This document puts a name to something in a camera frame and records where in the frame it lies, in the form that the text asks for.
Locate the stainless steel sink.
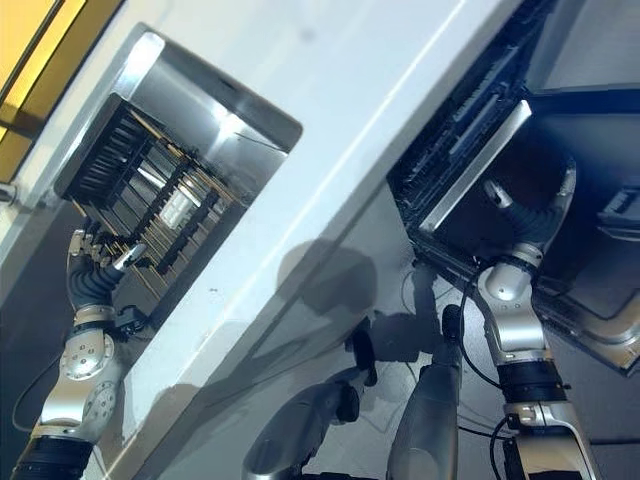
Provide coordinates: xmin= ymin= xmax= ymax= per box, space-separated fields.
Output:
xmin=52 ymin=22 xmax=305 ymax=324

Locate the robot left silver leg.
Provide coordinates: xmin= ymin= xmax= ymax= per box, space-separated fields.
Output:
xmin=242 ymin=377 xmax=362 ymax=480

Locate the robot silver leg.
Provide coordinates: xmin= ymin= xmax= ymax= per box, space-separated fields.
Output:
xmin=242 ymin=377 xmax=362 ymax=480
xmin=388 ymin=304 xmax=467 ymax=480

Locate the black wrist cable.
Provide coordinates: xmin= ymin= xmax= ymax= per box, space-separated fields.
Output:
xmin=458 ymin=269 xmax=504 ymax=394

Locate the dishwasher door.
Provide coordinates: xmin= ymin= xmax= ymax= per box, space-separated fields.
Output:
xmin=417 ymin=84 xmax=640 ymax=379

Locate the yellow window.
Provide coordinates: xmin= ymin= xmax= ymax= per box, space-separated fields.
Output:
xmin=0 ymin=0 xmax=132 ymax=187

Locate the dishwasher rack with silver front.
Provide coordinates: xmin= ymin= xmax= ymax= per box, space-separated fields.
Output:
xmin=387 ymin=82 xmax=533 ymax=236

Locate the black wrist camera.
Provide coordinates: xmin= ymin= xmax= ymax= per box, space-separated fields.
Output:
xmin=113 ymin=306 xmax=147 ymax=342

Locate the black dish rack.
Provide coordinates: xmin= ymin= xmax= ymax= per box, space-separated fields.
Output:
xmin=53 ymin=92 xmax=242 ymax=277

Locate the robot right silver leg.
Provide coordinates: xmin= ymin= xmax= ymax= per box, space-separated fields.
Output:
xmin=388 ymin=304 xmax=467 ymax=480

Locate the robot left five-finger hand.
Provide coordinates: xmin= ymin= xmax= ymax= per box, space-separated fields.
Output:
xmin=66 ymin=225 xmax=149 ymax=314

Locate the robot right five-finger hand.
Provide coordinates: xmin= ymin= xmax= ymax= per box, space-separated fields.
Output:
xmin=482 ymin=155 xmax=579 ymax=257

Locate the robot dark foot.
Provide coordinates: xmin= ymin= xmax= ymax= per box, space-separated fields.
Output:
xmin=348 ymin=324 xmax=379 ymax=387

